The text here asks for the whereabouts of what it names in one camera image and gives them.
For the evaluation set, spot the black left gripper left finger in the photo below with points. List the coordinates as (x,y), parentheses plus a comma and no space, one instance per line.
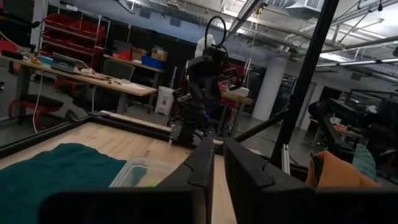
(186,186)

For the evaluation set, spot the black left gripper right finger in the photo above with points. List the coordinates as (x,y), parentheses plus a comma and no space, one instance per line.
(264,193)

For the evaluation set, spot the black background robot arm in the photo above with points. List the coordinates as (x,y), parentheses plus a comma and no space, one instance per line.
(326,124)

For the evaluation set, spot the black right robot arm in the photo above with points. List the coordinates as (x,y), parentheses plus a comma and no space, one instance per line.
(192,124)

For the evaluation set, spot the clear plastic tupperware container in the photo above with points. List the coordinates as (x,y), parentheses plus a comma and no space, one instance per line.
(140,169)

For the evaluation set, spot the cardboard box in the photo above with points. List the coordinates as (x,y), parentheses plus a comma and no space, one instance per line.
(159,53)

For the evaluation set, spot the white trash bin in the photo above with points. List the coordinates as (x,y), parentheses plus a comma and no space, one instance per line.
(164,101)

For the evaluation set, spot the blue storage bin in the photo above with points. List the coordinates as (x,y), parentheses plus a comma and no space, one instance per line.
(153,63)

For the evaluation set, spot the orange cloth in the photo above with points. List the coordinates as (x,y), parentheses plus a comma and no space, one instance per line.
(335,174)

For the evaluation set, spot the wooden work table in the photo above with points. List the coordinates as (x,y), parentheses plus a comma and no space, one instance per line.
(102,82)

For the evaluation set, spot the teal patterned cloth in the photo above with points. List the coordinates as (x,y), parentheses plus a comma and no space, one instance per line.
(365,161)

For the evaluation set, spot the dark teal cloth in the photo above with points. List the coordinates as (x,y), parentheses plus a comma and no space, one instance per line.
(56,180)

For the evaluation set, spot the red bin shelving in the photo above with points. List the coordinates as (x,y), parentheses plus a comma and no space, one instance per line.
(74,34)

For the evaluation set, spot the red chair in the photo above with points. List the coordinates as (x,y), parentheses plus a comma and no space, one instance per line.
(34,104)

